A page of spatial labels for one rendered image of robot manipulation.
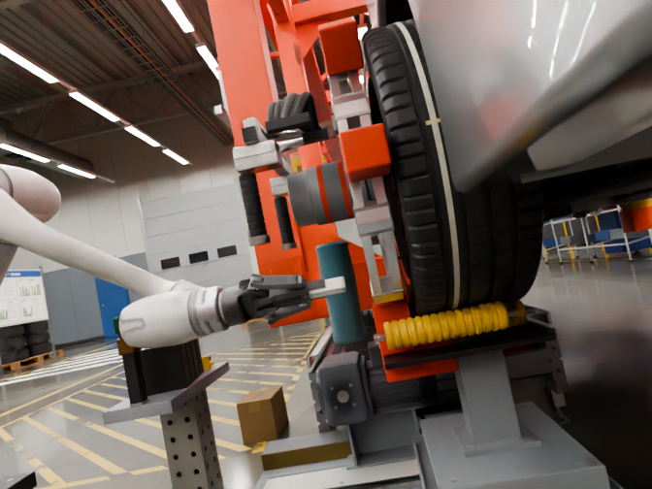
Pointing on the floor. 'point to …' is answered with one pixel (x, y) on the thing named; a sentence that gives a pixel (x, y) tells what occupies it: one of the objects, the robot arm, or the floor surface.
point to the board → (24, 302)
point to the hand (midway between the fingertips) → (327, 287)
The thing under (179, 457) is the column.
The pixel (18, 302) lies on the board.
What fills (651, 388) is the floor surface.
